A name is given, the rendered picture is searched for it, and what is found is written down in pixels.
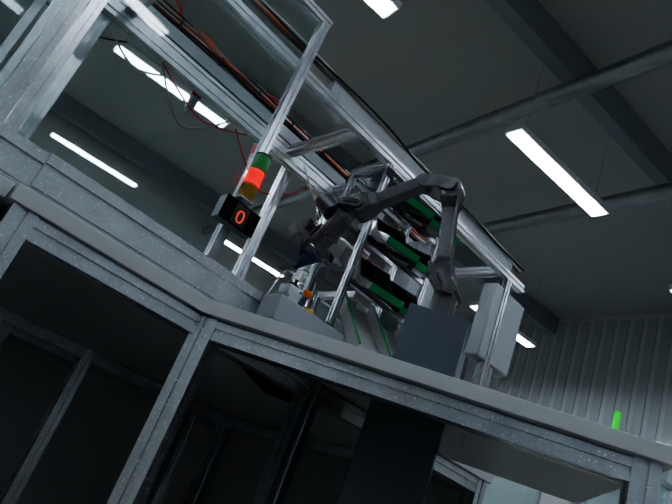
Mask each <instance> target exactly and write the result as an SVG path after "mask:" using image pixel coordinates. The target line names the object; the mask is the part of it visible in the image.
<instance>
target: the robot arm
mask: <svg viewBox="0 0 672 504"><path fill-rule="evenodd" d="M422 194H425V195H428V196H430V197H432V198H433V199H435V200H437V201H438V202H440V203H441V205H442V215H441V224H440V232H439V242H438V250H437V256H436V258H435V260H434V261H428V271H427V273H426V275H427V277H428V280H429V282H430V284H431V286H432V287H433V289H434V292H435V293H436V294H435V295H434V298H433V301H432V304H431V307H430V308H431V309H434V310H438V311H441V312H445V313H448V314H451V315H454V312H455V309H456V308H458V307H459V306H460V305H461V303H462V302H463V301H462V298H461V296H460V293H459V290H458V288H457V282H456V274H455V268H454V253H455V243H456V232H457V222H458V215H459V213H460V212H461V210H462V208H463V205H464V202H465V194H464V191H463V187H462V184H461V181H460V180H459V179H458V178H456V177H448V176H445V175H441V174H436V175H429V174H426V173H422V174H419V175H418V176H417V177H416V178H413V179H410V180H408V181H405V182H403V183H400V184H398V185H395V186H393V187H390V188H387V189H385V190H382V191H380V192H376V193H373V192H365V193H361V194H357V195H354V196H347V197H338V196H337V194H336V192H335V191H333V192H332V193H329V192H326V193H322V194H320V195H319V196H318V197H317V198H316V200H315V206H316V207H317V208H318V210H319V211H320V213H321V214H322V215H323V217H324V218H325V219H327V220H328V221H327V222H326V223H325V224H323V223H320V224H319V225H318V226H316V225H315V224H314V220H312V219H311V218H310V217H307V218H306V219H305V220H304V221H303V223H302V227H304V228H305V229H304V228H302V227H301V226H299V225H298V224H297V223H292V224H290V225H289V226H288V227H287V229H288V231H289V234H290V236H291V238H292V239H293V240H294V241H296V242H297V243H298V244H301V248H300V251H299V254H298V256H297V258H296V260H295V262H294V264H293V268H294V269H298V268H301V267H304V266H307V265H311V264H315V263H320V264H321V263H322V261H321V259H322V258H323V257H324V258H325V259H326V260H328V261H329V262H330V263H329V266H330V268H332V269H333V270H334V271H336V272H337V271H338V270H339V269H340V268H341V265H342V263H341V261H340V259H339V257H338V255H337V254H335V253H334V252H333V251H331V250H330V249H329V250H327V249H328V248H330V247H331V246H332V245H333V244H334V243H335V244H337V243H339V241H338V239H339V238H340V237H341V236H342V235H343V234H344V233H345V232H346V231H347V230H348V229H349V228H350V227H351V228H353V229H354V230H357V229H358V222H360V223H365V222H367V221H369V220H371V219H373V218H375V217H376V216H378V214H379V213H380V212H381V211H382V210H384V209H386V208H388V207H391V206H393V205H396V204H399V203H401V202H404V201H406V200H409V199H411V198H414V197H417V196H419V195H422ZM306 233H307V234H308V236H309V237H310V238H309V237H308V236H307V235H306ZM311 243H312V244H313V245H314V246H313V245H312V244H311Z"/></svg>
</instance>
